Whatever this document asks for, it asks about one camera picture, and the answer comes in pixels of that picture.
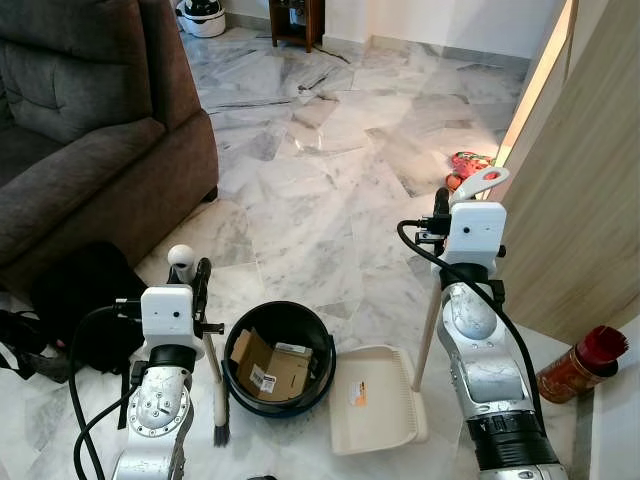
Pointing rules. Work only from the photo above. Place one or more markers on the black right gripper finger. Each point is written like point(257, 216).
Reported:
point(442, 202)

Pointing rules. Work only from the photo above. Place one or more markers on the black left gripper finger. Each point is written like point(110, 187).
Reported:
point(203, 280)

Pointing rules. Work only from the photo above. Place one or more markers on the beige broom with ball end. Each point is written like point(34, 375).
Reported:
point(181, 257)

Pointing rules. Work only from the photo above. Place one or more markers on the red net of oranges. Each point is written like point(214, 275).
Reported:
point(468, 165)

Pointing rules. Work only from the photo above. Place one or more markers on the brown cardboard box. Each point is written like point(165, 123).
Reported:
point(275, 375)

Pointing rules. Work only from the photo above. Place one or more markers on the black round bucket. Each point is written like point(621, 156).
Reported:
point(300, 310)

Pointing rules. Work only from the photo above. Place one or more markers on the black bag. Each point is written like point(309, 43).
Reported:
point(80, 300)

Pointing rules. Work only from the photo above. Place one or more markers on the light wooden panel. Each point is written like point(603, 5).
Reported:
point(590, 150)

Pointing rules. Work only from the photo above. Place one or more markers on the orange jar with red lid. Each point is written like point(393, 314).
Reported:
point(570, 372)

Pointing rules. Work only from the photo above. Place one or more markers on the dark brown fabric sofa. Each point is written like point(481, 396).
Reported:
point(80, 120)

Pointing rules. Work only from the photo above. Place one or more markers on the dark wooden stool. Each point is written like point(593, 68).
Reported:
point(300, 20)

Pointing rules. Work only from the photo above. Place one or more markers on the white round appliance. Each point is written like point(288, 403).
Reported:
point(203, 18)

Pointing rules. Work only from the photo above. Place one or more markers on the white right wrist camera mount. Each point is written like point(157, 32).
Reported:
point(475, 235)

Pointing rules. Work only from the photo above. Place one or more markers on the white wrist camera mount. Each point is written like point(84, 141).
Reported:
point(475, 235)
point(165, 310)

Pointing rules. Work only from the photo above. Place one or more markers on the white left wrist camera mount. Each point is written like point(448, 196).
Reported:
point(165, 310)

